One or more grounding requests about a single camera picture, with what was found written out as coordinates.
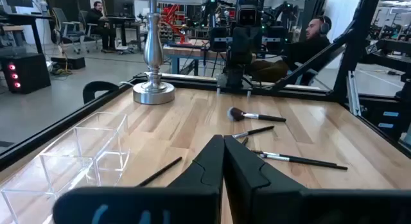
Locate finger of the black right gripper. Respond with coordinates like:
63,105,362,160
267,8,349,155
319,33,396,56
241,27,254,65
229,27,242,65

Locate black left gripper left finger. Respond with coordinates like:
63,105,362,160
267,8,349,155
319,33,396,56
52,134,225,224

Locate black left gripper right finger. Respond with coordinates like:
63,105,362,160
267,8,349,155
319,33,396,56
223,135,411,224

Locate short black pen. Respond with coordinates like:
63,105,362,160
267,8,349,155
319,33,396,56
258,152,349,171

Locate red machine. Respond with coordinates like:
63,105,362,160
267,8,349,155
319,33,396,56
159,4,191,46

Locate person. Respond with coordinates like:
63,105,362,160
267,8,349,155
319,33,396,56
84,1,117,53
249,15,333,85

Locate large fluffy powder brush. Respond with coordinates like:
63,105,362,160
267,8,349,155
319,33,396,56
227,107,287,123

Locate silver metal stand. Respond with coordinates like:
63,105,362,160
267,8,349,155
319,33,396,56
98,0,239,106

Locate black headphones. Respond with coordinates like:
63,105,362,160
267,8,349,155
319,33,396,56
319,15,333,35

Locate clear acrylic organizer box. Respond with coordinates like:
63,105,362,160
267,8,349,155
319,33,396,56
0,111,131,224

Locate black office desk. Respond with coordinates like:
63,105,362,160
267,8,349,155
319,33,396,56
0,13,54,55
98,14,147,55

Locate black computer monitor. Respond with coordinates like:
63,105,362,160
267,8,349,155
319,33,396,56
101,0,136,18

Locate black table clamp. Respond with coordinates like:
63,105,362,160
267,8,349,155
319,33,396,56
82,80,121,105

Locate grey office chair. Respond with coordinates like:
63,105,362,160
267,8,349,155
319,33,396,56
78,10,99,51
51,7,85,55

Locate flat black floor box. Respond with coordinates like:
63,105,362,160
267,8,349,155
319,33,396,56
50,55,87,71

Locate black computer tower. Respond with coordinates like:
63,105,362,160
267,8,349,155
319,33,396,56
0,52,52,95

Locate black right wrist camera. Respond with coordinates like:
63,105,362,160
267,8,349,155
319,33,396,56
236,4,261,28

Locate silver frame corner bracket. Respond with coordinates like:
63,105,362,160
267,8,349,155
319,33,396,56
345,71,362,117

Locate black aluminium table frame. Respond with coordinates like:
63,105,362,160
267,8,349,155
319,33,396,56
0,0,411,172

